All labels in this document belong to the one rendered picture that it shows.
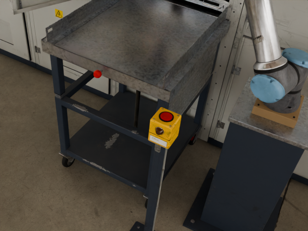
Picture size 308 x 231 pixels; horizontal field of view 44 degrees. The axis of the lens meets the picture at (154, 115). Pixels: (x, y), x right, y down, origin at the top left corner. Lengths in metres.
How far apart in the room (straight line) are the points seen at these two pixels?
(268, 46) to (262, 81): 0.12
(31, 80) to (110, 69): 1.43
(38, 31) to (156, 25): 1.14
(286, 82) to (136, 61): 0.60
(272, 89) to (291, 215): 1.08
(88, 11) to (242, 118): 0.88
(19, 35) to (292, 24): 1.87
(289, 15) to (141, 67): 0.74
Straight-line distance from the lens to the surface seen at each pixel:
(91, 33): 1.75
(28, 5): 1.98
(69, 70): 2.74
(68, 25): 1.77
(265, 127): 1.53
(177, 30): 1.82
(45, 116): 2.58
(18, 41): 2.97
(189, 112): 2.38
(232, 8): 1.95
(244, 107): 1.59
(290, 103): 1.56
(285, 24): 1.89
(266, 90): 1.36
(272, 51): 1.34
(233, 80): 2.10
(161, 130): 1.22
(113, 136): 2.17
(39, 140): 2.43
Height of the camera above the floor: 1.73
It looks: 42 degrees down
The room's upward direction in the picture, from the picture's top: 7 degrees clockwise
